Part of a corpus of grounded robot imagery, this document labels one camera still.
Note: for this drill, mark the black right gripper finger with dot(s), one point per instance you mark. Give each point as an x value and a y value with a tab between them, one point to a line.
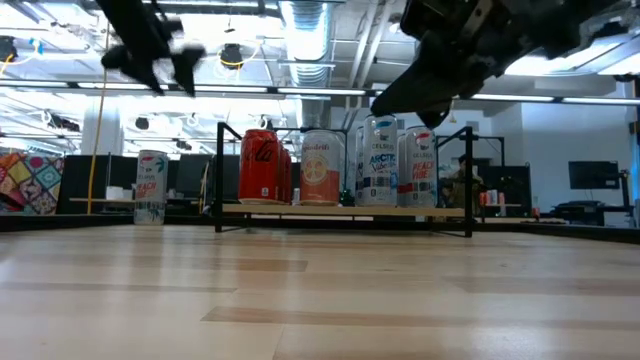
434	117
420	90

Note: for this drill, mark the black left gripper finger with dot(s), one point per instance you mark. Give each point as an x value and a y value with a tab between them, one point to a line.
152	82
186	75

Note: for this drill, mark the white can blue band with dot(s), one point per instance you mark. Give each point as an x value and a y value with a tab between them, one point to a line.
380	165

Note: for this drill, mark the red soda can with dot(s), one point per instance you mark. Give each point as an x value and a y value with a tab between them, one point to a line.
257	170

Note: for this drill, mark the pale pink can silver lid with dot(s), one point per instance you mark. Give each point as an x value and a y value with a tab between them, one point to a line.
322	170

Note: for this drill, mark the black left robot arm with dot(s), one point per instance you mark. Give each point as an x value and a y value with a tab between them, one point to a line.
127	20

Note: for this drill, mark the small black ceiling dome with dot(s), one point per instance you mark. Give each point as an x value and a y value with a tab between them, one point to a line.
142	123

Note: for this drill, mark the white column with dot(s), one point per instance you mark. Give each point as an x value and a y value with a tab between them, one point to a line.
112	135

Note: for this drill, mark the person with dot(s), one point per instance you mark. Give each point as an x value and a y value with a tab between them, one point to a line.
457	187

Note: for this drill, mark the white peach vibe can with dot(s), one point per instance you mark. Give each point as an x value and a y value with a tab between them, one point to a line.
151	195

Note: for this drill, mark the white box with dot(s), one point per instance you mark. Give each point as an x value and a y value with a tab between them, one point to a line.
117	193

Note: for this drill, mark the black office partition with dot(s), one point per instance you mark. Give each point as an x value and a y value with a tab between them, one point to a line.
75	180

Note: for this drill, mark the colourful patterned quilt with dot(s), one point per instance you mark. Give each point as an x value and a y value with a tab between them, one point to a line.
30	175

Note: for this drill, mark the wide silver spiral duct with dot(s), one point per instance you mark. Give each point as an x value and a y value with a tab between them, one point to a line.
307	40

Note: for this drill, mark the black left table frame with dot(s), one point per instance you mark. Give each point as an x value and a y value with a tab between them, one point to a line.
75	221

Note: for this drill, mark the black table frame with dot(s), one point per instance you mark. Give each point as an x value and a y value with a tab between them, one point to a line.
590	232
75	221

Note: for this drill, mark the black wall monitor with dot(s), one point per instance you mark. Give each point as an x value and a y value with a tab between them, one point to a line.
592	175

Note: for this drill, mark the black right table frame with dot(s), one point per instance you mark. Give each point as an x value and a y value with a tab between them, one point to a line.
590	232

